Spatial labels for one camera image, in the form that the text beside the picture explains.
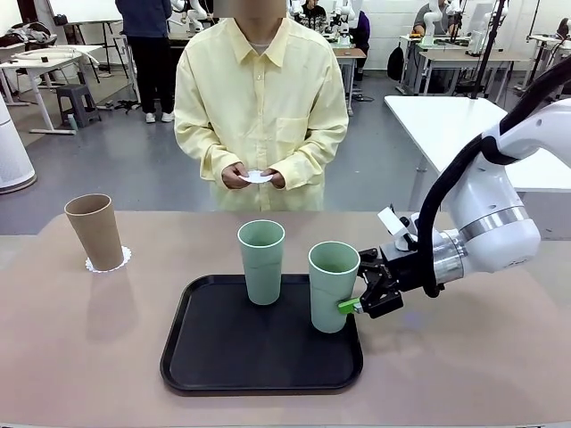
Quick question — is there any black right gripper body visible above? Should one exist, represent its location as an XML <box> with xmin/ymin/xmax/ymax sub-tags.
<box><xmin>377</xmin><ymin>243</ymin><xmax>441</xmax><ymax>295</ymax></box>

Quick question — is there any pale green plastic cup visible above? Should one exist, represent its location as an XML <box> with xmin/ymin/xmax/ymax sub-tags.
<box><xmin>236</xmin><ymin>219</ymin><xmax>286</xmax><ymax>307</ymax></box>
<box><xmin>308</xmin><ymin>241</ymin><xmax>361</xmax><ymax>334</ymax></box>

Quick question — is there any white scalloped paper coaster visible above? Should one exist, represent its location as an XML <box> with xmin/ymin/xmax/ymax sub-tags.
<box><xmin>84</xmin><ymin>245</ymin><xmax>133</xmax><ymax>274</ymax></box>
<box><xmin>237</xmin><ymin>169</ymin><xmax>276</xmax><ymax>185</ymax></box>

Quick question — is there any brown plastic cup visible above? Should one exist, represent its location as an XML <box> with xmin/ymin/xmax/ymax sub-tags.
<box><xmin>63</xmin><ymin>193</ymin><xmax>125</xmax><ymax>272</ymax></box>

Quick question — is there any person's left forearm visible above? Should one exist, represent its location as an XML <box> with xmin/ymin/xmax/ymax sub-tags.
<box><xmin>274</xmin><ymin>133</ymin><xmax>350</xmax><ymax>186</ymax></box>

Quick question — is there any person's right forearm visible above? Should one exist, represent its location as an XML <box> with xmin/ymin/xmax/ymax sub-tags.
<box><xmin>174</xmin><ymin>128</ymin><xmax>244</xmax><ymax>182</ymax></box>

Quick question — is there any person's right hand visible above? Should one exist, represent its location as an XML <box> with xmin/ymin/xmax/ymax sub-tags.
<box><xmin>221</xmin><ymin>163</ymin><xmax>250</xmax><ymax>191</ymax></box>

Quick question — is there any black plastic tray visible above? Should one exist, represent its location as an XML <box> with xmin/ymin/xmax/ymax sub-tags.
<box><xmin>160</xmin><ymin>274</ymin><xmax>365</xmax><ymax>397</ymax></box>

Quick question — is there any large white table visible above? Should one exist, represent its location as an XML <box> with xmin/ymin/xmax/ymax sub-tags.
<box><xmin>384</xmin><ymin>95</ymin><xmax>571</xmax><ymax>242</ymax></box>

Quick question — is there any person in yellow shirt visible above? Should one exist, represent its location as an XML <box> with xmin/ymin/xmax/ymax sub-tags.
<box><xmin>172</xmin><ymin>4</ymin><xmax>350</xmax><ymax>212</ymax></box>

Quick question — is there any black backpack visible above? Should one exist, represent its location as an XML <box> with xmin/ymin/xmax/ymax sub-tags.
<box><xmin>386</xmin><ymin>44</ymin><xmax>405</xmax><ymax>82</ymax></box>

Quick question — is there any small brown side table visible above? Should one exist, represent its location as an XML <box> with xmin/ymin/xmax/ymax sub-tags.
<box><xmin>334</xmin><ymin>47</ymin><xmax>368</xmax><ymax>86</ymax></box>

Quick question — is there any gray background desk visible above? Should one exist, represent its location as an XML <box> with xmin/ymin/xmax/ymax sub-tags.
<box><xmin>399</xmin><ymin>35</ymin><xmax>517</xmax><ymax>97</ymax></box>

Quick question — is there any person in purple top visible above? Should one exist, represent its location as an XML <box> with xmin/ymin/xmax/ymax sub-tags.
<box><xmin>352</xmin><ymin>11</ymin><xmax>371</xmax><ymax>84</ymax></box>

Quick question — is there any black tripod stand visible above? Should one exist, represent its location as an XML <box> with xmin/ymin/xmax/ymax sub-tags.
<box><xmin>470</xmin><ymin>0</ymin><xmax>512</xmax><ymax>100</ymax></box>

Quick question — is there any man in blue jacket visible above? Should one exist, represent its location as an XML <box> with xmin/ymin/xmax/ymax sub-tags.
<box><xmin>114</xmin><ymin>0</ymin><xmax>176</xmax><ymax>124</ymax></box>

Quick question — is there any gray plastic stool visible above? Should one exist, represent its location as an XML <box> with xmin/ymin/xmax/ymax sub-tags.
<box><xmin>55</xmin><ymin>83</ymin><xmax>103</xmax><ymax>130</ymax></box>

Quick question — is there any white cylindrical air purifier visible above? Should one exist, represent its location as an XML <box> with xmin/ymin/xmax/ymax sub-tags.
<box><xmin>0</xmin><ymin>95</ymin><xmax>37</xmax><ymax>193</ymax></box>

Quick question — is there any white desk with clutter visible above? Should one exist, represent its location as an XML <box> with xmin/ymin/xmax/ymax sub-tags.
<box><xmin>0</xmin><ymin>43</ymin><xmax>104</xmax><ymax>136</ymax></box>

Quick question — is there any black robot cable hose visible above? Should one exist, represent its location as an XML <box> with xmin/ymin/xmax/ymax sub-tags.
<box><xmin>418</xmin><ymin>56</ymin><xmax>571</xmax><ymax>299</ymax></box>

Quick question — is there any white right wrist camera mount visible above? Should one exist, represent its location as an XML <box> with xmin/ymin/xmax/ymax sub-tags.
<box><xmin>377</xmin><ymin>205</ymin><xmax>421</xmax><ymax>253</ymax></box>

